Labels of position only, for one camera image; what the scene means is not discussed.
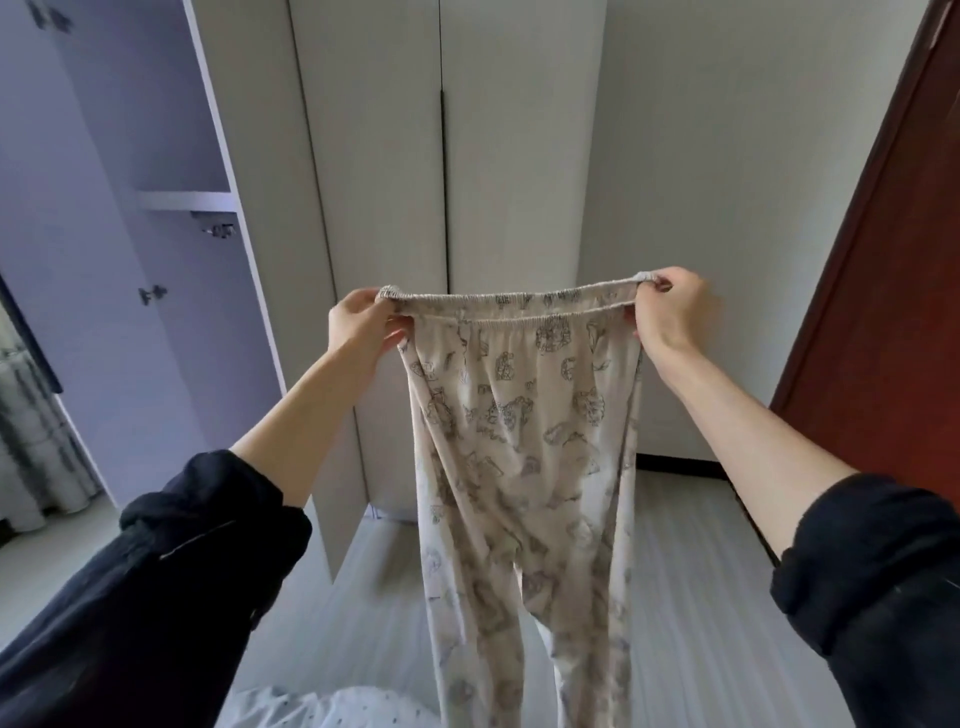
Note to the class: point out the white dotted bed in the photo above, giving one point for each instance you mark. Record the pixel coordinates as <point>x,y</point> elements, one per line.
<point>330,708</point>

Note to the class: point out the person's left hand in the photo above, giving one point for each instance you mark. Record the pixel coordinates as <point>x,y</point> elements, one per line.
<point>368,327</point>

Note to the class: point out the dark red wooden door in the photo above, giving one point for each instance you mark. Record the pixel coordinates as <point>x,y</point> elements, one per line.
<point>900,300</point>

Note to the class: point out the person's right forearm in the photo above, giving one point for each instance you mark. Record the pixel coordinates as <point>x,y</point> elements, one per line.
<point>735,435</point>

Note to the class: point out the cream printed pyjama trousers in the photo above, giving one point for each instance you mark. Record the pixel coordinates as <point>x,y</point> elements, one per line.
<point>510,450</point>

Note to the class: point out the grey wardrobe shelf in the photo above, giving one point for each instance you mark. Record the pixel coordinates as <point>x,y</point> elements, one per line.
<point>188,200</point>

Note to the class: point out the black baseboard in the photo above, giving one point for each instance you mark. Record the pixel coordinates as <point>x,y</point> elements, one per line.
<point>683,465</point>

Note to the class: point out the light grey wardrobe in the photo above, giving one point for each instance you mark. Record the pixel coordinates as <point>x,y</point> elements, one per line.
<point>375,150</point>

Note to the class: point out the person's right hand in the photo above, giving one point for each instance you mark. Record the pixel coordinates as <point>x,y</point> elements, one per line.
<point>675,308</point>

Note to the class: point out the cluster of metal clips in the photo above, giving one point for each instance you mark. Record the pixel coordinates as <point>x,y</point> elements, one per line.
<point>221,230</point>

